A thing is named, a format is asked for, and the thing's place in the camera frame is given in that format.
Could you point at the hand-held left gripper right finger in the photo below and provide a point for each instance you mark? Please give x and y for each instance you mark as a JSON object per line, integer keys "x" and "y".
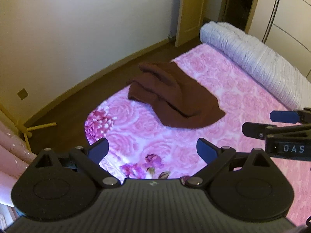
{"x": 206, "y": 148}

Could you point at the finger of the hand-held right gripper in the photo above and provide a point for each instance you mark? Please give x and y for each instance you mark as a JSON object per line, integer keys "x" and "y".
{"x": 284, "y": 116}
{"x": 255, "y": 129}

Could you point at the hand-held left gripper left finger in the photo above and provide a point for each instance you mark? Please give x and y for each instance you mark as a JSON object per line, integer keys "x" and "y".
{"x": 98, "y": 148}

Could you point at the brown knit sweater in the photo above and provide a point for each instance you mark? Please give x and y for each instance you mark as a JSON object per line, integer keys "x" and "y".
{"x": 175, "y": 97}

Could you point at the pink floral blanket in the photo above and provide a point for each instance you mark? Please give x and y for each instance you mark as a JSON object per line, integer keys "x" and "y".
{"x": 243, "y": 97}

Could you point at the white ribbed quilt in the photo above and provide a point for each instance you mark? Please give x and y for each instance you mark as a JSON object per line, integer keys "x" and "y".
{"x": 252, "y": 55}

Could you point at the yellow floor stand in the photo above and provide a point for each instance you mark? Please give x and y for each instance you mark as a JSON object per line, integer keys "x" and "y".
{"x": 21, "y": 126}

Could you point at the pink curtain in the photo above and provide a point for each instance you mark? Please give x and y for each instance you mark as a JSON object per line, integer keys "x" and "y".
{"x": 9, "y": 160}

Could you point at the cream wardrobe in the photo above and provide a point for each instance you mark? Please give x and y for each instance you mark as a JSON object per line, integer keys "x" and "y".
{"x": 286, "y": 17}

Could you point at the wooden door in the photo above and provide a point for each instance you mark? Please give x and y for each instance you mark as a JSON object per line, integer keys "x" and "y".
{"x": 190, "y": 12}

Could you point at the brass wall socket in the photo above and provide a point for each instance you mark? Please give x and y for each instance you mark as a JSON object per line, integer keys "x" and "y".
{"x": 22, "y": 93}

